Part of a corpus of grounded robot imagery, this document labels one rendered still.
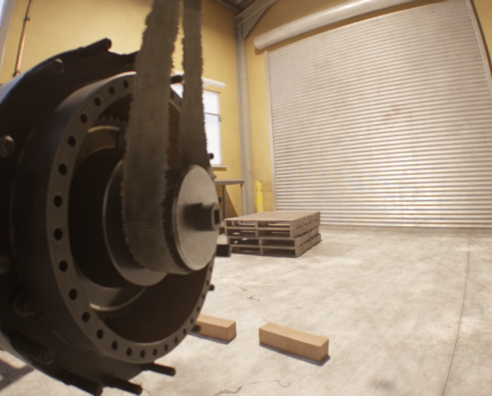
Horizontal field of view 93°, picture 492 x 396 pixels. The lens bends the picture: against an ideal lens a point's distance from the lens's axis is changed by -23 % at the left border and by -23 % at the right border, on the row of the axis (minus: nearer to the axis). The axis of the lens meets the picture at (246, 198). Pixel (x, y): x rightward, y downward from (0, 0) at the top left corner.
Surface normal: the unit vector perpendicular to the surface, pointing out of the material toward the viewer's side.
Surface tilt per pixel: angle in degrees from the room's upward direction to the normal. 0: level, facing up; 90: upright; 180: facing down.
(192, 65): 102
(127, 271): 90
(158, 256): 121
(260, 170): 90
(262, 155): 90
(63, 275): 90
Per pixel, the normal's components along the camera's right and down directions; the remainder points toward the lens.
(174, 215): 0.47, -0.10
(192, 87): 0.74, 0.15
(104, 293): 0.96, -0.04
